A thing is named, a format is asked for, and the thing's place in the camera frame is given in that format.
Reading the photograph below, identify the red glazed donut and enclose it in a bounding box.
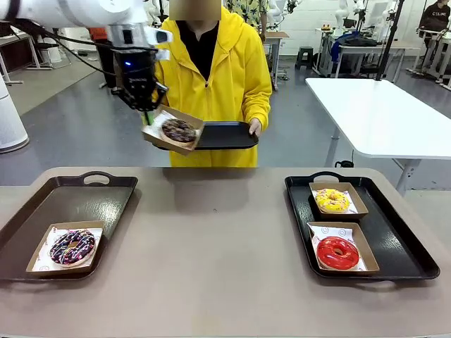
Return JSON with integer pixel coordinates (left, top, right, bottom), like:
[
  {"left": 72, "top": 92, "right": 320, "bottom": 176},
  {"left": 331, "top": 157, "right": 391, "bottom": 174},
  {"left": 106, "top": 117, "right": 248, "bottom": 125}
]
[{"left": 316, "top": 236, "right": 360, "bottom": 271}]

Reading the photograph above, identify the person in black sweatshirt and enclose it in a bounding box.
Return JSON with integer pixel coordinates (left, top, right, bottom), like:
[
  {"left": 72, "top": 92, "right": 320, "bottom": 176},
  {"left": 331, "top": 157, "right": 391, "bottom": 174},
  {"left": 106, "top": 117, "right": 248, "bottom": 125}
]
[{"left": 418, "top": 0, "right": 450, "bottom": 35}]

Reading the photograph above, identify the large black serving tray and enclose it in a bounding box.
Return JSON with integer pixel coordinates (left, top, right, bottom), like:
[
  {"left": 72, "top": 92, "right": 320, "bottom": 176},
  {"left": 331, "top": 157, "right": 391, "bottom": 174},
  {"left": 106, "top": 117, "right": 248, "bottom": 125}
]
[{"left": 284, "top": 171, "right": 441, "bottom": 282}]

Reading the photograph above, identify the yellow glazed donut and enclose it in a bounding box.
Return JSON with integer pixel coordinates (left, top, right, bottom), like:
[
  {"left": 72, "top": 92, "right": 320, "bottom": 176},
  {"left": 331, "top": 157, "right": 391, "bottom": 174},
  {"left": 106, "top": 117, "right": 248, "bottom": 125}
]
[{"left": 315, "top": 188, "right": 351, "bottom": 215}]

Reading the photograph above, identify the white table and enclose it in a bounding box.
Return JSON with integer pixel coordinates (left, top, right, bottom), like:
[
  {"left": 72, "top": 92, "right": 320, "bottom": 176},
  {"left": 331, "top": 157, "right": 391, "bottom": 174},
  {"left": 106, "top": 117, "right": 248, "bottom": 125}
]
[{"left": 305, "top": 77, "right": 451, "bottom": 196}]

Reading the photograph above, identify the person in yellow hoodie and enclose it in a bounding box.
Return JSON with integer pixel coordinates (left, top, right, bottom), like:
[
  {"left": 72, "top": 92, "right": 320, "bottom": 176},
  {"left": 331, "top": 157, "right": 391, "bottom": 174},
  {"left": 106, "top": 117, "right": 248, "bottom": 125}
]
[{"left": 153, "top": 0, "right": 273, "bottom": 168}]

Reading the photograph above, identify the white cylindrical pedestal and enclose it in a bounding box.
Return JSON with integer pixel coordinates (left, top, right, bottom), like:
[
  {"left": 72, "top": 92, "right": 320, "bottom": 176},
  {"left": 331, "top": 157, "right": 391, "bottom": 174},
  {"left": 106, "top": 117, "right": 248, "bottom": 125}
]
[{"left": 0, "top": 75, "right": 30, "bottom": 154}]

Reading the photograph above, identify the white printed paper liner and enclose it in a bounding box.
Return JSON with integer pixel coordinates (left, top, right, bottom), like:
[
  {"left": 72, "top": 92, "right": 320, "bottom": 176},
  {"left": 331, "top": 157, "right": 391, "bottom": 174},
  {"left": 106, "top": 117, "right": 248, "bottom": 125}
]
[
  {"left": 311, "top": 188, "right": 359, "bottom": 215},
  {"left": 143, "top": 112, "right": 202, "bottom": 149},
  {"left": 309, "top": 226, "right": 367, "bottom": 273},
  {"left": 32, "top": 226, "right": 104, "bottom": 273}
]

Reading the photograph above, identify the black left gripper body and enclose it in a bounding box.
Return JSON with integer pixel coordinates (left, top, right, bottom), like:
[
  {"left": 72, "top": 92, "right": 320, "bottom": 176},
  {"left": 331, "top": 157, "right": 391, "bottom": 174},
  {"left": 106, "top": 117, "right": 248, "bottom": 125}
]
[{"left": 113, "top": 49, "right": 156, "bottom": 110}]

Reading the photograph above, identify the brown plastic serving tray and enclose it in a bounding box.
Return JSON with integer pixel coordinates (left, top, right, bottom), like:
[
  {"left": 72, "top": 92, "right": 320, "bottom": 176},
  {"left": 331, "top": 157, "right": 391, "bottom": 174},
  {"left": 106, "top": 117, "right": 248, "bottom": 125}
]
[{"left": 0, "top": 170, "right": 139, "bottom": 282}]

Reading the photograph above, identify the left forearm yellow sleeve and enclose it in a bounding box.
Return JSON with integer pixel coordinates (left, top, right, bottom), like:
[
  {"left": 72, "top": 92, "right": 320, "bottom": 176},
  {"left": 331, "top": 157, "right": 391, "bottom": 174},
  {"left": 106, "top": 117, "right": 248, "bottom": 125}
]
[{"left": 242, "top": 89, "right": 273, "bottom": 123}]

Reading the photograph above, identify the grey desk with cloth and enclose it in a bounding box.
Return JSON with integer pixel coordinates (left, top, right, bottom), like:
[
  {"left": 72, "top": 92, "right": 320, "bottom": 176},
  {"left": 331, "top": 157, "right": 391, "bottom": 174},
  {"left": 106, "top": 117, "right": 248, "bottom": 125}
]
[{"left": 316, "top": 26, "right": 422, "bottom": 84}]

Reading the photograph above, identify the black plastic stool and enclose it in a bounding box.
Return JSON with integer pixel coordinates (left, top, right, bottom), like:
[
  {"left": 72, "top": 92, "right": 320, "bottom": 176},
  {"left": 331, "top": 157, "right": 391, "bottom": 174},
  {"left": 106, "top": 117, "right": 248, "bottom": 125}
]
[{"left": 295, "top": 46, "right": 315, "bottom": 70}]

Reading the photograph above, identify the person in yellow floral shirt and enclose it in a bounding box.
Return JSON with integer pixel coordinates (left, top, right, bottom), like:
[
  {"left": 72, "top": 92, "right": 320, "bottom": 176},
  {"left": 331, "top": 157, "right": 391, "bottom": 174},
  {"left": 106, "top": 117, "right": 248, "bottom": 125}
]
[{"left": 225, "top": 0, "right": 271, "bottom": 40}]

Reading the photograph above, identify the brown cardboard donut box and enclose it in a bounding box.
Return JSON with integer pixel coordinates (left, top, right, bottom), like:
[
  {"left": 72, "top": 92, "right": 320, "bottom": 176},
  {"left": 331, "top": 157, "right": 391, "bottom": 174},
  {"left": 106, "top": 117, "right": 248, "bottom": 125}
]
[
  {"left": 25, "top": 220, "right": 106, "bottom": 277},
  {"left": 141, "top": 104, "right": 205, "bottom": 156},
  {"left": 307, "top": 221, "right": 381, "bottom": 277},
  {"left": 309, "top": 181, "right": 369, "bottom": 221}
]

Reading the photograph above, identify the chocolate donut with colourful sprinkles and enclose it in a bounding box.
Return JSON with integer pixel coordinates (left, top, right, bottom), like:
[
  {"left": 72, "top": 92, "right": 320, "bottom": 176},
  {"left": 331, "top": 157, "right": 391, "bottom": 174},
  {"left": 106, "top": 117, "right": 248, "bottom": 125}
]
[{"left": 49, "top": 229, "right": 97, "bottom": 268}]

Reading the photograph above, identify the small black serving tray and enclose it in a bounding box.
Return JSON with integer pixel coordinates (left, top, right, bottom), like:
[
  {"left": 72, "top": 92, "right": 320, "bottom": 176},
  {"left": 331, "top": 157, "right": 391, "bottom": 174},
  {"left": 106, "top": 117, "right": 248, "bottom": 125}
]
[{"left": 154, "top": 121, "right": 260, "bottom": 151}]

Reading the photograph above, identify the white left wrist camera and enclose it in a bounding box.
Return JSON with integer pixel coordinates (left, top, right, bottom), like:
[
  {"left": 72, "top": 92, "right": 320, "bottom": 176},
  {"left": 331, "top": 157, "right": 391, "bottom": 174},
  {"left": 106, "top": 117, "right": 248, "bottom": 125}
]
[{"left": 145, "top": 27, "right": 174, "bottom": 62}]

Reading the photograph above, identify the person in orange hoodie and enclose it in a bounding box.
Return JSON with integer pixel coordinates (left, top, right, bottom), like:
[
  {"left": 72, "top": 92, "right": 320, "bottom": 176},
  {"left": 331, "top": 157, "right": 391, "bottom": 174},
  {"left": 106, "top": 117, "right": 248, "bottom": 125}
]
[{"left": 87, "top": 27, "right": 119, "bottom": 89}]

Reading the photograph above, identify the dark chocolate donut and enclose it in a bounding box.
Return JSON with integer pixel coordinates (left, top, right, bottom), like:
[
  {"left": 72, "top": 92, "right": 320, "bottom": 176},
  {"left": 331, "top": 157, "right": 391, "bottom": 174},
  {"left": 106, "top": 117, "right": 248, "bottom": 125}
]
[{"left": 161, "top": 118, "right": 197, "bottom": 144}]

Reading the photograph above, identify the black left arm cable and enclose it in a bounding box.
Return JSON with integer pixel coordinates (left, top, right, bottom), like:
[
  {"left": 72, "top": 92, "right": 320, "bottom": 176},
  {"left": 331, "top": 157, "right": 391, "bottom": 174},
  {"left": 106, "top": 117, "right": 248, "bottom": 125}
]
[{"left": 0, "top": 19, "right": 118, "bottom": 77}]

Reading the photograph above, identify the black stand pole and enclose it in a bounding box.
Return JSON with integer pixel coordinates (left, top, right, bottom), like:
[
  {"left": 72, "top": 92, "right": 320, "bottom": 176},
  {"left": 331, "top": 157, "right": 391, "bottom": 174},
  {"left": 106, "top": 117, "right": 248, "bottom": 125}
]
[{"left": 376, "top": 0, "right": 406, "bottom": 81}]

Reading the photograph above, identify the dark blue cloth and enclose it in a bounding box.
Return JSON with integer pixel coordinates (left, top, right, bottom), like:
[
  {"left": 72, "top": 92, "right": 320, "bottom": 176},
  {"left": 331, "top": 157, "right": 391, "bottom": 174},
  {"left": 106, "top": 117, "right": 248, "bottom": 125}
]
[{"left": 333, "top": 33, "right": 380, "bottom": 50}]

